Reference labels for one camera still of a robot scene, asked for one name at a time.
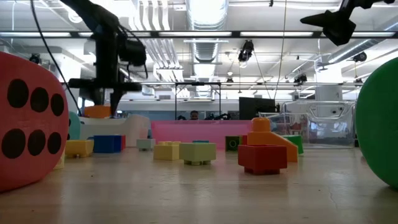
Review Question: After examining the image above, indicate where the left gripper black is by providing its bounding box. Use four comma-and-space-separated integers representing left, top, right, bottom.
67, 26, 143, 116

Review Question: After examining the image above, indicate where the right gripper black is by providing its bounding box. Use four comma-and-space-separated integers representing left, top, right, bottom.
300, 0, 396, 47

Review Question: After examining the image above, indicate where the orange toy block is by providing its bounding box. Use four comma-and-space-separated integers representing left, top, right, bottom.
83, 105, 112, 119

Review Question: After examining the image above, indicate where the teal foam die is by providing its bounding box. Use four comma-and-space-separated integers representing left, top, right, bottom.
67, 111, 82, 141

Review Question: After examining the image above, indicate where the blue toy block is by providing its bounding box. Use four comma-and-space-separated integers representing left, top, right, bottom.
88, 134, 123, 154

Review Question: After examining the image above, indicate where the wide yellow toy block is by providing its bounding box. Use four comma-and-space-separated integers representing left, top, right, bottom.
64, 139, 95, 159

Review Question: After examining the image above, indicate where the small yellow toy block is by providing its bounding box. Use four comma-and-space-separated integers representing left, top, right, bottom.
52, 148, 66, 170

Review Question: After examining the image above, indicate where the red foam die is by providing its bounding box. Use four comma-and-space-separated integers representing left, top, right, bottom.
0, 51, 70, 193

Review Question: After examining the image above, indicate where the green foam die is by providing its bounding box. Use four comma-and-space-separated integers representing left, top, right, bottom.
355, 57, 398, 191

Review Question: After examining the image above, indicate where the green studded toy block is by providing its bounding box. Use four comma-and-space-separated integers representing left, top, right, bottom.
281, 134, 305, 156

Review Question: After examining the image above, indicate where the large orange sloped block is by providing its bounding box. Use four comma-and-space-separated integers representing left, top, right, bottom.
246, 116, 299, 163

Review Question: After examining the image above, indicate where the olive green ring block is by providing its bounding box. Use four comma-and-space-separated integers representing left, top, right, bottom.
224, 135, 244, 152

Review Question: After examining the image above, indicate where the red square toy block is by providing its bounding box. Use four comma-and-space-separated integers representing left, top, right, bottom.
237, 144, 288, 175

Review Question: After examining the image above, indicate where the white plastic bin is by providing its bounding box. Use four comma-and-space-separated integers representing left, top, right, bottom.
78, 114, 152, 149

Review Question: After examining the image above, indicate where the yellow studded toy block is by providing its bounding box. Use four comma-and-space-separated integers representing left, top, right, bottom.
153, 141, 181, 162

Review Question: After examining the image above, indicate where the pink plastic bin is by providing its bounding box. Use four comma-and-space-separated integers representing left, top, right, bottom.
150, 119, 254, 151

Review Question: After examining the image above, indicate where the clear plastic bin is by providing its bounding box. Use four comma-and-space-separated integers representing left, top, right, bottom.
259, 100, 358, 149

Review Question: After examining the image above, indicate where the black overhead crossbar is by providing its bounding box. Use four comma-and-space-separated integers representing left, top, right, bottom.
0, 30, 398, 39

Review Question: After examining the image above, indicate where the black computer monitor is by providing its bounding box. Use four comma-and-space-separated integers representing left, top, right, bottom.
238, 96, 277, 121

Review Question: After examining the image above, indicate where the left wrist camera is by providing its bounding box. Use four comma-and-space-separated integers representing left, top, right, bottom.
119, 37, 147, 67

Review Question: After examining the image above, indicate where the thin hanging cable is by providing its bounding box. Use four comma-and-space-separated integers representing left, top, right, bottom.
272, 0, 287, 100

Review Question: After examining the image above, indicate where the pale teal ring block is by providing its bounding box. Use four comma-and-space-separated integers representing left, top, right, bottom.
136, 138, 156, 152

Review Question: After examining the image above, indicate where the light green ring block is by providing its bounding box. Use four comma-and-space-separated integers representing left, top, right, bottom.
178, 142, 217, 166

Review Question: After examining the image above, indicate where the silver ceiling duct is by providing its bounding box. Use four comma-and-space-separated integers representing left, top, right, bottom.
185, 0, 230, 63

